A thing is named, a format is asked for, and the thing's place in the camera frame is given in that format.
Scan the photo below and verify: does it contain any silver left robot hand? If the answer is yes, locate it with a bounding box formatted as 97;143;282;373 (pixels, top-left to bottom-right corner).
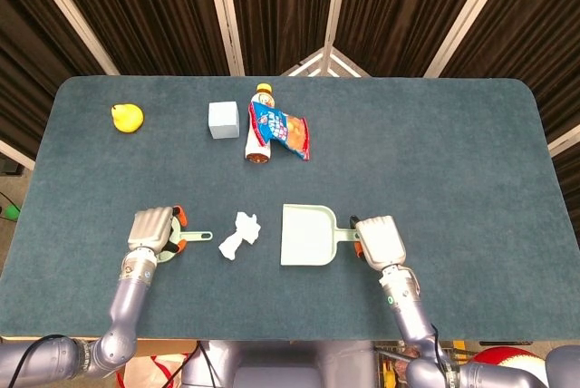
127;205;189;256

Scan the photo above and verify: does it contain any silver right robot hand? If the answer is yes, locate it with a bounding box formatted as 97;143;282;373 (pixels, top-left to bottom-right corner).
348;214;408;271

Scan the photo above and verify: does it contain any pale green hand broom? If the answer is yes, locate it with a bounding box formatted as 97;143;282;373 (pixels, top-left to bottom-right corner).
156;218;214;265

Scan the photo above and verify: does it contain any pale green dustpan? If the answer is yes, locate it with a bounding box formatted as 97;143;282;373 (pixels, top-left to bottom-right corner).
280;204;362;267

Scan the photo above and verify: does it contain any blue-grey felt table cover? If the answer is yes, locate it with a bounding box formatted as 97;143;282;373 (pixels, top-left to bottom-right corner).
0;75;580;343

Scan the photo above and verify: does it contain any yellow pear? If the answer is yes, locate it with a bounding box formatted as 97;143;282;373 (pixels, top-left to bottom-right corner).
111;103;145;134

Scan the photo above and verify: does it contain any light blue cube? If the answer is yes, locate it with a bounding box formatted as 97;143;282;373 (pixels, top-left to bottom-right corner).
208;101;241;141

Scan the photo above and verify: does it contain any white bottle with brown base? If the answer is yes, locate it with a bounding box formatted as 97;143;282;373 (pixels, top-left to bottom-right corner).
244;82;275;166

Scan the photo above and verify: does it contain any white red plastic bag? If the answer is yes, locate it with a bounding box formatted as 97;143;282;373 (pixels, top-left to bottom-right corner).
116;351;191;388

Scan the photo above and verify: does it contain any blue red snack bag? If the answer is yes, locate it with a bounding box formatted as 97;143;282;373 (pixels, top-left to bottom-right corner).
246;101;312;162

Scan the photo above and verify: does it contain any silver robot torso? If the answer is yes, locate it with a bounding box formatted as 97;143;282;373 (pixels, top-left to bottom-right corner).
180;341;377;388

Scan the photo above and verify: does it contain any red and white ball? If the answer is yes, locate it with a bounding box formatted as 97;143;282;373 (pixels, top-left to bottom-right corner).
466;346;547;376

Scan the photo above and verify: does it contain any white triangular screen foot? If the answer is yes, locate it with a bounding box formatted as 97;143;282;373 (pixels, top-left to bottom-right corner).
280;45;372;78

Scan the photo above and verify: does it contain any dark brown curtain panel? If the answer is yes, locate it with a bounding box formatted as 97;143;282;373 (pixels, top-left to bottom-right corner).
0;0;110;160
334;0;495;79
225;0;339;76
43;0;232;77
441;0;580;144

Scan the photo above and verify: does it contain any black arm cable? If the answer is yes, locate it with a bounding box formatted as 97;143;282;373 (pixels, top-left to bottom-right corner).
8;335;69;384

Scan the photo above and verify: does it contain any white screen frame rail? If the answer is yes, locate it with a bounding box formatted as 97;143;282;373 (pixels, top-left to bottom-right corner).
546;123;580;158
0;139;36;171

